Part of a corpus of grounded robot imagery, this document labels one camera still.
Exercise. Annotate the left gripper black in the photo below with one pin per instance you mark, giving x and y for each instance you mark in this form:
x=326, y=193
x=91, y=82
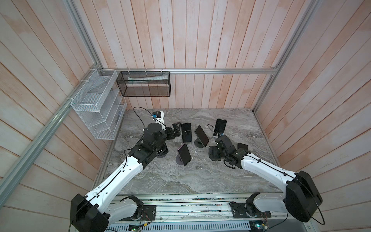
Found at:
x=171, y=135

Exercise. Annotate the teal-edged phone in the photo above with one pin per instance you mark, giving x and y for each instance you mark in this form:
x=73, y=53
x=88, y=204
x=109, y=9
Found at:
x=202, y=135

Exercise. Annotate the blue-edged phone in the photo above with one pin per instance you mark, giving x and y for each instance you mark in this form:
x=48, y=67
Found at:
x=213, y=153

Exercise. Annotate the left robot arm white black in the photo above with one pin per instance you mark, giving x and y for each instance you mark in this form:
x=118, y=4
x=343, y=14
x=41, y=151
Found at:
x=94, y=212

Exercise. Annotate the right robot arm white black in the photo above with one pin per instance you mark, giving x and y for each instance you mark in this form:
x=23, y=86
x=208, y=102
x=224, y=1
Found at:
x=300, y=198

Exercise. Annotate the black phone back centre-left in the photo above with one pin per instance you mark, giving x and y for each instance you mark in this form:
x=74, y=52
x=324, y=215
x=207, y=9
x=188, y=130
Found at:
x=186, y=132

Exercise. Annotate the round stand front right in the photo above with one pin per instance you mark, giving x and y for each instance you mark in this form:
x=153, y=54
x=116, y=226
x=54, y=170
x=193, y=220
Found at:
x=242, y=146

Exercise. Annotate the purple-edged phone front centre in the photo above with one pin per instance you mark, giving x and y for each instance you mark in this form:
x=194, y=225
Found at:
x=184, y=153

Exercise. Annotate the round grey stand centre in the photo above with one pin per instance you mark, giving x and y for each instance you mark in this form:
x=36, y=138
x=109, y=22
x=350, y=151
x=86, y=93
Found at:
x=198, y=143

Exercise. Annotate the black phone far left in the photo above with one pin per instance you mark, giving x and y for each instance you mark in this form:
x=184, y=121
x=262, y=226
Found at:
x=162, y=148

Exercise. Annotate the black phone back right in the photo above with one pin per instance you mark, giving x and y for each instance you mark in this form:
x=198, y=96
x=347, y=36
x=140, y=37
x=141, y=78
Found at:
x=219, y=127

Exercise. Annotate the round stand under left phone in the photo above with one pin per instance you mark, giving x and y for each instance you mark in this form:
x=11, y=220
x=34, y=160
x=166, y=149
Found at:
x=162, y=154

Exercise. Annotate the round stand under purple phone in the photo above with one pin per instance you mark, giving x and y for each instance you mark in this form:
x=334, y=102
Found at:
x=179, y=161

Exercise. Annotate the green circuit board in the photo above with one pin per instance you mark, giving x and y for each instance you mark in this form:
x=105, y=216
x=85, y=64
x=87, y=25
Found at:
x=257, y=227

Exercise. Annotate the left camera cable black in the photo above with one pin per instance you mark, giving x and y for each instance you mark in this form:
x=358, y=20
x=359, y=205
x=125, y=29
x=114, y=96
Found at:
x=144, y=115

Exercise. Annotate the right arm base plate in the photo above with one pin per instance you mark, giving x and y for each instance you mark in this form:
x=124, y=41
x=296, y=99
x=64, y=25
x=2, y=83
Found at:
x=244, y=210

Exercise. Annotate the black wire mesh basket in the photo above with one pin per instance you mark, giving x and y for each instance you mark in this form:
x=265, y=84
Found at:
x=144, y=83

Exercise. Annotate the white vented cable duct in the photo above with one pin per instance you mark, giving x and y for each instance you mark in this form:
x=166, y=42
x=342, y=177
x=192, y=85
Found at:
x=201, y=226

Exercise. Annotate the white wire mesh shelf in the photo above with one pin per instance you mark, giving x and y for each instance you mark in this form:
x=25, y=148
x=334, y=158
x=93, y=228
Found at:
x=99, y=105

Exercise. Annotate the aluminium frame rail back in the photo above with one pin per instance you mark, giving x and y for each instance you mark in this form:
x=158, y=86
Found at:
x=176, y=71

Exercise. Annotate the aluminium frame rail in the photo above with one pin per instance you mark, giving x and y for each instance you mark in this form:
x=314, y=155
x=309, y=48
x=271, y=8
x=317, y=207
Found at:
x=22, y=165
x=176, y=71

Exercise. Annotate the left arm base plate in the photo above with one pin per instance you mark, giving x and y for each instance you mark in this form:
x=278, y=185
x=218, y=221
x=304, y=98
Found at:
x=148, y=213

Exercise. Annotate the aluminium frame post right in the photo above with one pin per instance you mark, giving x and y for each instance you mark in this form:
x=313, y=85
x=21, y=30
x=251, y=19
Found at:
x=309, y=12

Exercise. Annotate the aluminium frame rail left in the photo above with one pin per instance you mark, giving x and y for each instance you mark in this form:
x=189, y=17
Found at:
x=22, y=165

